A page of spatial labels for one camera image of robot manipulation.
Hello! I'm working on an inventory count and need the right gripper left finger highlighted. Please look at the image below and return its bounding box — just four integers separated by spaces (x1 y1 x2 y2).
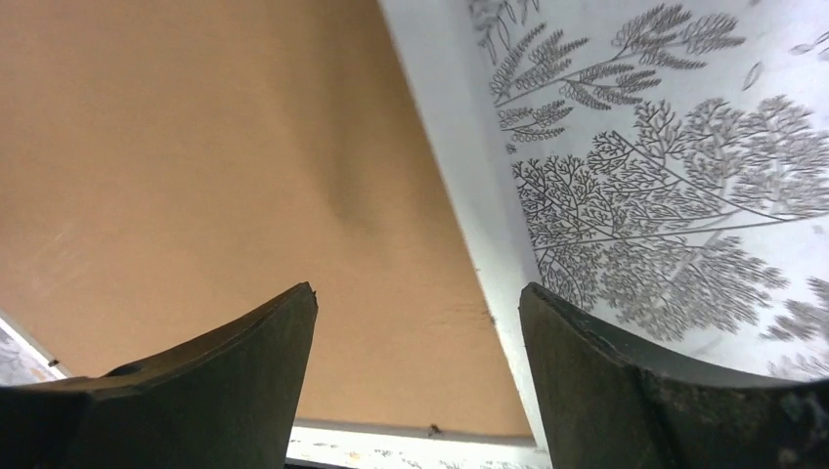
1 282 318 468

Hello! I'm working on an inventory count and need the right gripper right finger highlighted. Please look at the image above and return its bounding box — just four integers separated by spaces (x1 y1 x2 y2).
519 283 828 468

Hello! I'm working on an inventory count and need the brown cardboard backing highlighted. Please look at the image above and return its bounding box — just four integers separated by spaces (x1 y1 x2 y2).
0 0 534 438

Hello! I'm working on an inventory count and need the floral tablecloth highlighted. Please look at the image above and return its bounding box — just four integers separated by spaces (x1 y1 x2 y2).
1 1 828 468

